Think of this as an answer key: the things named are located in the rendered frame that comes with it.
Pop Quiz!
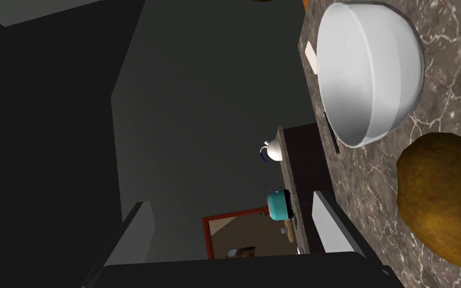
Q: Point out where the teal toaster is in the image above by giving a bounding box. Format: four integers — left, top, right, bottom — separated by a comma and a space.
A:
266, 187, 295, 222

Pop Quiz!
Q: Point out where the white flat card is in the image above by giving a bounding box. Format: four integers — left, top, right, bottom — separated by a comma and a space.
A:
304, 40, 319, 76

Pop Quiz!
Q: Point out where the brown potato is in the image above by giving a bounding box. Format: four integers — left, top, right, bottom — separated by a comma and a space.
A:
396, 132, 461, 274

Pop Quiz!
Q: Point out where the white kettle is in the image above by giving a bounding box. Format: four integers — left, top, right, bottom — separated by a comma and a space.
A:
259, 138, 284, 164

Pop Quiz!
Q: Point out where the white bowl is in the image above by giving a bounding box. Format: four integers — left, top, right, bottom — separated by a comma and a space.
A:
315, 1, 426, 149

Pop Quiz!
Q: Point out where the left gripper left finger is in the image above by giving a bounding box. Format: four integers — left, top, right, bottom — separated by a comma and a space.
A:
81, 201, 157, 288

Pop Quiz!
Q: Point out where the red framed picture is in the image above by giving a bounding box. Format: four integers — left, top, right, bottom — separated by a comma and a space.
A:
202, 206, 299, 261

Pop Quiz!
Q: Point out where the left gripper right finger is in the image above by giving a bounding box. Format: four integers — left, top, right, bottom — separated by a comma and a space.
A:
311, 190, 383, 266

